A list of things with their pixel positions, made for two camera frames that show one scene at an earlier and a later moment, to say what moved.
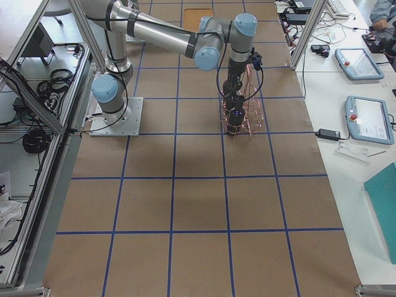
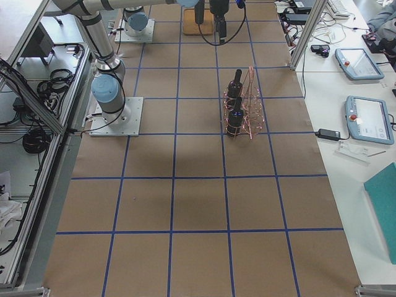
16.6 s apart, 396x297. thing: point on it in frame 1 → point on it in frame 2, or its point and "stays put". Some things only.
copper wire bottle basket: (244, 112) stays put
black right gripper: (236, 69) → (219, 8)
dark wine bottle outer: (236, 120) stays put
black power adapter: (328, 134) stays put
